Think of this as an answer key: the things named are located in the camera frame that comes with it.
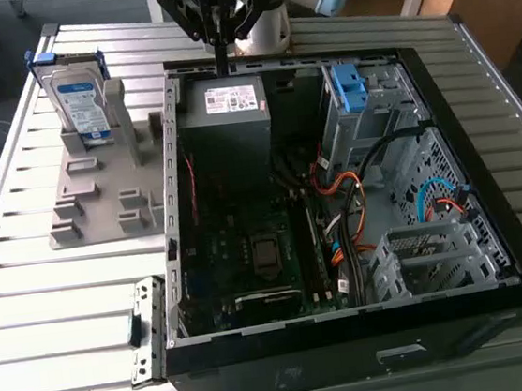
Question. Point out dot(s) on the black RAM stick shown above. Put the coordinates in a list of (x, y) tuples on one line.
[(317, 245), (302, 247)]

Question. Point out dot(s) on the green motherboard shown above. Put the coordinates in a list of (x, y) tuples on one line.
[(230, 255)]

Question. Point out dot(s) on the CPU socket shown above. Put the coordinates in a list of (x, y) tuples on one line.
[(265, 254)]

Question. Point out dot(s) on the silver slot cover bracket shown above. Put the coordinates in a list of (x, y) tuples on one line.
[(150, 321)]

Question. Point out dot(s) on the silver disk bay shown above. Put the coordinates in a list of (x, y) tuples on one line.
[(438, 258)]

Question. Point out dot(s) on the black open PC case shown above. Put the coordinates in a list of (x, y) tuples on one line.
[(308, 364)]

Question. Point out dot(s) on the black graphics card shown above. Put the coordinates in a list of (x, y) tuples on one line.
[(273, 302)]

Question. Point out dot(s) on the grey power supply unit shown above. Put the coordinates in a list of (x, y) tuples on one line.
[(228, 152)]

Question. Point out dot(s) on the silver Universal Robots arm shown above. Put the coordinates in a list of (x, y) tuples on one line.
[(270, 29)]

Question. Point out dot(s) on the grey parts rack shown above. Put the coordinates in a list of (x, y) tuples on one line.
[(102, 209)]

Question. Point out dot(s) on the hard disk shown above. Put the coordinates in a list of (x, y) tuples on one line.
[(81, 107)]

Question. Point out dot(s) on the silver drive cage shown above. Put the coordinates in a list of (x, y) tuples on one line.
[(375, 121)]

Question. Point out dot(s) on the blue plastic drive latch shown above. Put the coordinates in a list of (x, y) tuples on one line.
[(347, 86)]

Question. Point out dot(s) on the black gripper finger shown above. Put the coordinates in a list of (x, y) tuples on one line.
[(258, 9), (179, 11)]

